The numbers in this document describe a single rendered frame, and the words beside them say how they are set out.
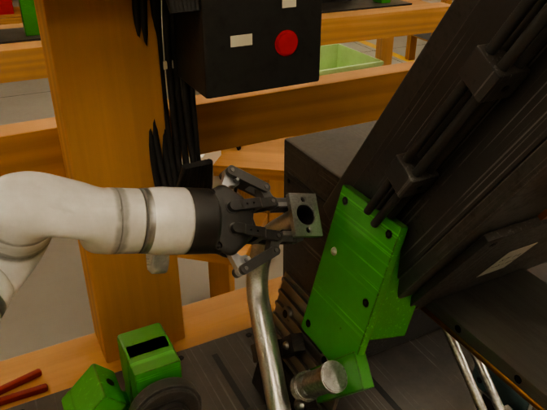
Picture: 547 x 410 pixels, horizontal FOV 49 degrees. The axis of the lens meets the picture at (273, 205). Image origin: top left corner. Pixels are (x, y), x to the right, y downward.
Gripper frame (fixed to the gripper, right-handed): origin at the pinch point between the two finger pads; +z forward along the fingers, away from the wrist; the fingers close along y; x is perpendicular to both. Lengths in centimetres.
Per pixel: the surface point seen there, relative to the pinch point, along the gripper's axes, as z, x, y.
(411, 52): 378, 307, 267
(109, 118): -16.8, 14.9, 19.4
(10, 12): 48, 554, 409
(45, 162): -22.9, 28.5, 17.9
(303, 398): 1.9, 6.2, -21.1
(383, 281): 5.1, -9.2, -9.7
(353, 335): 4.9, -2.3, -14.8
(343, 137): 18.2, 8.2, 16.2
